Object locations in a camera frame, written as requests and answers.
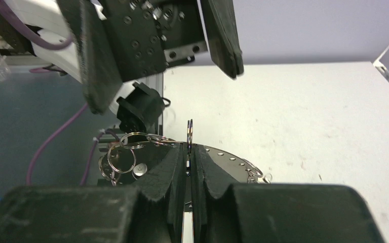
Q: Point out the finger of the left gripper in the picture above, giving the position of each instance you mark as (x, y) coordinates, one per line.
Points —
(222, 36)
(98, 69)

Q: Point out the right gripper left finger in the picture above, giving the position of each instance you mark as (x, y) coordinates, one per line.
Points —
(149, 210)

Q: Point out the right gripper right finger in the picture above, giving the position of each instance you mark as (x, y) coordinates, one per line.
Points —
(226, 210)

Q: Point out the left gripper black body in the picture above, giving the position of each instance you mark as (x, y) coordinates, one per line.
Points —
(144, 38)

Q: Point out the large perforated metal keyring disc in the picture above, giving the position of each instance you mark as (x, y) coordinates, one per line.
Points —
(126, 157)

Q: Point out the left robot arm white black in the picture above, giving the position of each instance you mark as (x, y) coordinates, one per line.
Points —
(38, 27)

